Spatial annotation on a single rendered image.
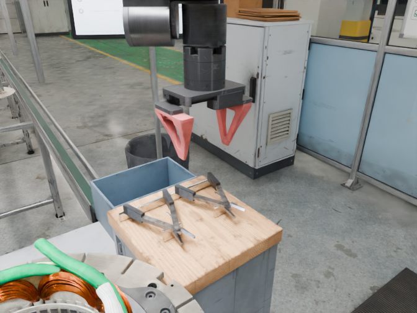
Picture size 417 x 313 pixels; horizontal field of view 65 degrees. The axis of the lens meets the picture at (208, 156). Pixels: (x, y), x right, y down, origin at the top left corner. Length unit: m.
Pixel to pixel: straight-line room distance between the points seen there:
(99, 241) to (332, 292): 1.32
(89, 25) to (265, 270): 0.98
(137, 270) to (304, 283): 1.58
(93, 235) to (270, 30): 1.84
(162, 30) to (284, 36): 2.10
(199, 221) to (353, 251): 1.76
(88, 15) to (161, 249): 0.94
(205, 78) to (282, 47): 2.08
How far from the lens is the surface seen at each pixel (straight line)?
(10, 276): 0.36
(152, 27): 0.43
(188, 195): 0.52
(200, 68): 0.43
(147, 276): 0.39
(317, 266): 2.04
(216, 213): 0.51
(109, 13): 1.24
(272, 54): 2.44
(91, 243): 0.95
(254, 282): 0.54
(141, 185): 0.69
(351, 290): 1.97
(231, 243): 0.47
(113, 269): 0.41
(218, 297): 0.49
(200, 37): 0.43
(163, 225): 0.46
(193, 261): 0.44
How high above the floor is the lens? 1.37
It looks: 26 degrees down
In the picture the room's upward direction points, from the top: straight up
